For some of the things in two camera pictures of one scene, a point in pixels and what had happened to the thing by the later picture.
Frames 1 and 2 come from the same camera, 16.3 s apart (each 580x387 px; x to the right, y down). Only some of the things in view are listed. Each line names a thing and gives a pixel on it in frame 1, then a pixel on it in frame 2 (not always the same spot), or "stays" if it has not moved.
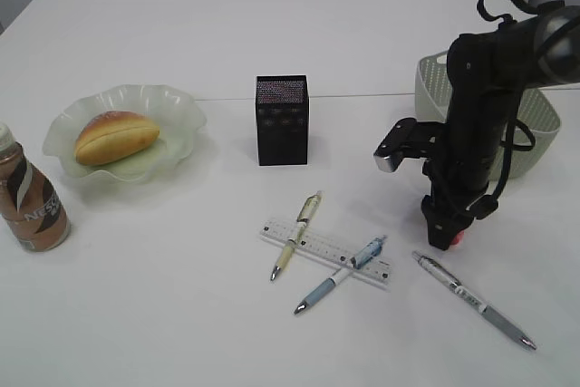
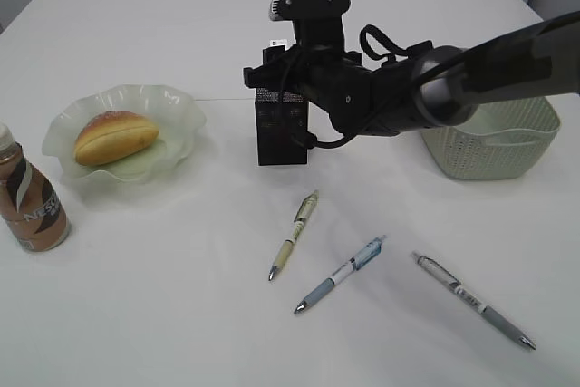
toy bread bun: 111,135 stays
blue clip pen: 371,251 stays
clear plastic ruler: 374,269 → 274,42
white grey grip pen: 462,290 stays
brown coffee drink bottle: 30,203 stays
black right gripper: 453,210 → 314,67
